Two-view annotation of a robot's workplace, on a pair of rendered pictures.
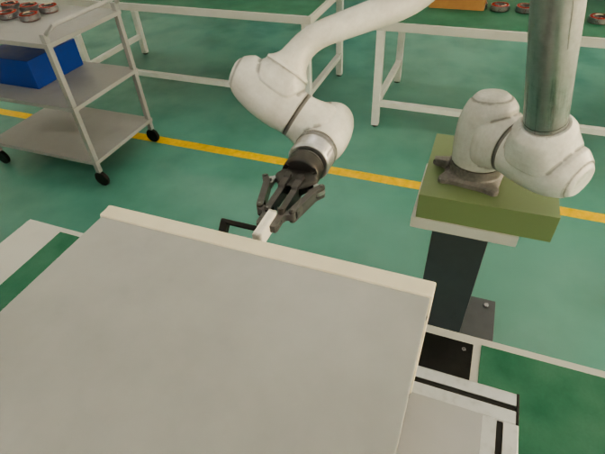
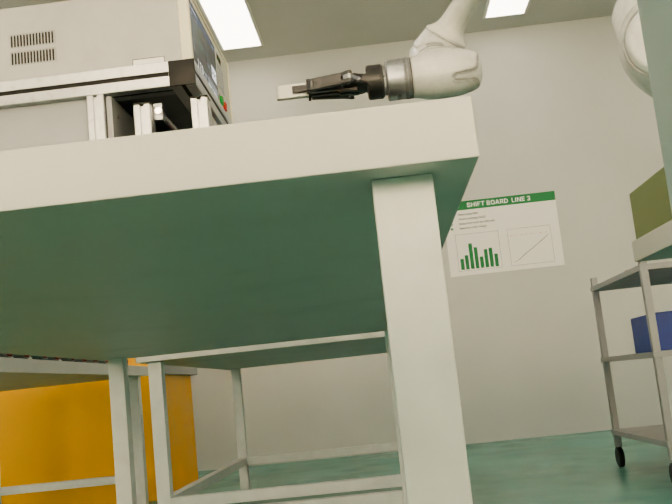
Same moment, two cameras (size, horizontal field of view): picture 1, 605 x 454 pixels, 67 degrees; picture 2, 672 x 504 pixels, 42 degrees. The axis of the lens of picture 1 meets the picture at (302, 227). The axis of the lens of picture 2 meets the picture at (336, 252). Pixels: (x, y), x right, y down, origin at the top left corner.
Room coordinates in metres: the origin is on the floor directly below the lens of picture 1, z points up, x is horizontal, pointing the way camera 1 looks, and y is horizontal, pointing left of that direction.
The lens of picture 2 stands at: (-0.02, -1.69, 0.54)
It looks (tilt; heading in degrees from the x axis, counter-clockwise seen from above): 9 degrees up; 69
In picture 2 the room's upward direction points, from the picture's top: 6 degrees counter-clockwise
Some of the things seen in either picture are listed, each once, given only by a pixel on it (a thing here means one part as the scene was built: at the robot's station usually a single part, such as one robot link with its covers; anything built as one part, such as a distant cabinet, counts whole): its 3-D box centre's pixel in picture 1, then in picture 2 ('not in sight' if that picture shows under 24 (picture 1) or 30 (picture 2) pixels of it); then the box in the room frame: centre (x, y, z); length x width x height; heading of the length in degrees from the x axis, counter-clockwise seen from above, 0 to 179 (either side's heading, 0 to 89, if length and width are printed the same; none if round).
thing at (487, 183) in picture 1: (469, 166); not in sight; (1.18, -0.54, 0.86); 0.22 x 0.18 x 0.06; 57
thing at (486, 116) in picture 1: (487, 129); not in sight; (1.16, -0.56, 1.00); 0.18 x 0.16 x 0.22; 28
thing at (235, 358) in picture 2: not in sight; (313, 424); (1.26, 2.26, 0.37); 1.85 x 1.10 x 0.75; 67
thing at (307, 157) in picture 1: (298, 177); (363, 83); (0.72, 0.00, 1.18); 0.09 x 0.08 x 0.07; 157
